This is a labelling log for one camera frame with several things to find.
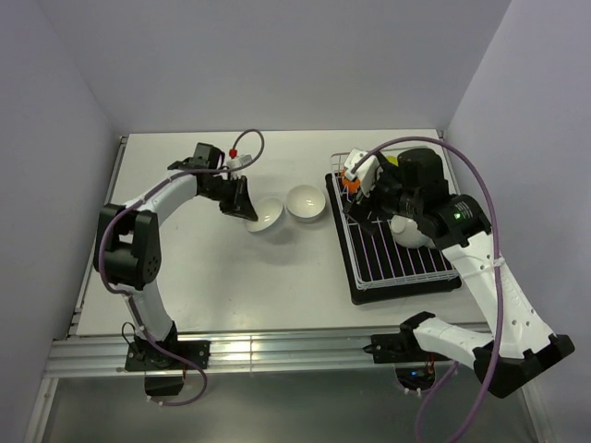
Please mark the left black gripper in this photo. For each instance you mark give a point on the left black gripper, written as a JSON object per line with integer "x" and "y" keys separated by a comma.
{"x": 240, "y": 205}

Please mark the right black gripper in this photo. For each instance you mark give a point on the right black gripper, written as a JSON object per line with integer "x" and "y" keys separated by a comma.
{"x": 359, "y": 209}

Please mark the orange bowl white inside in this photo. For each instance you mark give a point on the orange bowl white inside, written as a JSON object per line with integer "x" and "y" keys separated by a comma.
{"x": 350, "y": 186}

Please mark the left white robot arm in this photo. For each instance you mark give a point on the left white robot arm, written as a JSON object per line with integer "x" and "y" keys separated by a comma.
{"x": 128, "y": 253}

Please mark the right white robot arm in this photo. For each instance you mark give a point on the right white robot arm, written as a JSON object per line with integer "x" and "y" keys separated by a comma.
{"x": 520, "y": 345}

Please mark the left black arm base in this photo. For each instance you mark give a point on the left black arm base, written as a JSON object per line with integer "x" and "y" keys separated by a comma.
{"x": 143, "y": 358}

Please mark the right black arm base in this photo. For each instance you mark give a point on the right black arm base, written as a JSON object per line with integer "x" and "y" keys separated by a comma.
{"x": 414, "y": 368}

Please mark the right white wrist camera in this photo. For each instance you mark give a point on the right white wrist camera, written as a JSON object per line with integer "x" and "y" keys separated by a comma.
{"x": 368, "y": 172}

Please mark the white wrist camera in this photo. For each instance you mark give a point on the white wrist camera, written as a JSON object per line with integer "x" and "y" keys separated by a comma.
{"x": 236, "y": 162}
{"x": 368, "y": 172}

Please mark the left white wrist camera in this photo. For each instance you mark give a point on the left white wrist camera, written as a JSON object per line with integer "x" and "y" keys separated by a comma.
{"x": 236, "y": 162}

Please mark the aluminium frame rail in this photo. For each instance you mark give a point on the aluminium frame rail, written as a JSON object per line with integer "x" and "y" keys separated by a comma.
{"x": 246, "y": 352}

